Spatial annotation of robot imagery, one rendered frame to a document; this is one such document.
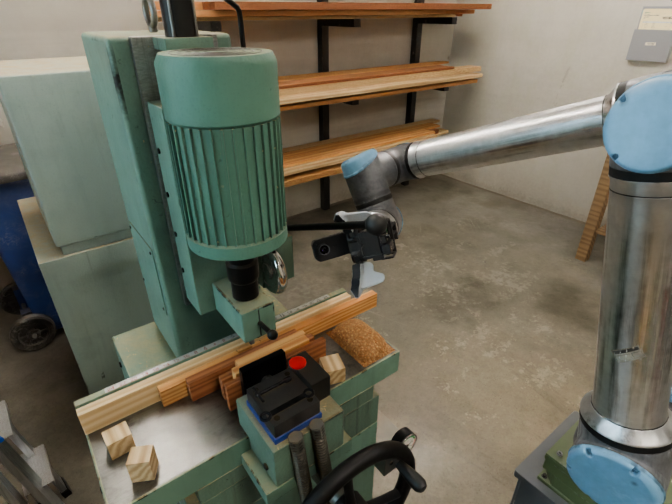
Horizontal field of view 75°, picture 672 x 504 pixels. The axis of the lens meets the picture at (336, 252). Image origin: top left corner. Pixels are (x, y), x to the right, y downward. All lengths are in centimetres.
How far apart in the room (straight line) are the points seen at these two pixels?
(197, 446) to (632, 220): 78
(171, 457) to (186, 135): 53
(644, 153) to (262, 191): 53
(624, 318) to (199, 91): 71
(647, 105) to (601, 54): 325
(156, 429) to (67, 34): 239
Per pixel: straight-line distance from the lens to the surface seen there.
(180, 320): 107
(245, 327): 84
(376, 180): 100
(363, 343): 96
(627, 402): 90
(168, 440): 88
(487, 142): 96
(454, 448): 200
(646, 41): 381
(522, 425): 216
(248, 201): 69
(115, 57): 87
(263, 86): 66
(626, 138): 71
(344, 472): 73
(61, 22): 295
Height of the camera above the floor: 156
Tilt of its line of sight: 29 degrees down
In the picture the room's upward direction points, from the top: straight up
